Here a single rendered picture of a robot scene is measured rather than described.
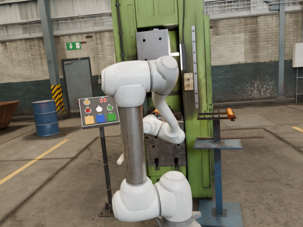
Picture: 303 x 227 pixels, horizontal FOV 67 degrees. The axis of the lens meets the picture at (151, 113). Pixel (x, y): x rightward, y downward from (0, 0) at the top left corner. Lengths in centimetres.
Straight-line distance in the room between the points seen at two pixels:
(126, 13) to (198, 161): 166
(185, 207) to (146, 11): 183
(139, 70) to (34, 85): 882
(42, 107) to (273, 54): 727
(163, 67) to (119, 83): 18
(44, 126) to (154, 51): 478
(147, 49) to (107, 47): 634
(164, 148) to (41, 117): 469
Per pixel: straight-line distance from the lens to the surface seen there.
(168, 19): 239
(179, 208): 120
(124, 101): 92
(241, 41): 855
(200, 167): 255
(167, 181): 116
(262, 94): 879
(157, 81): 93
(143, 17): 243
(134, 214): 115
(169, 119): 127
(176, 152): 228
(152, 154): 230
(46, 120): 651
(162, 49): 221
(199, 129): 242
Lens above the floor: 138
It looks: 10 degrees down
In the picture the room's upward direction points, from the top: 5 degrees counter-clockwise
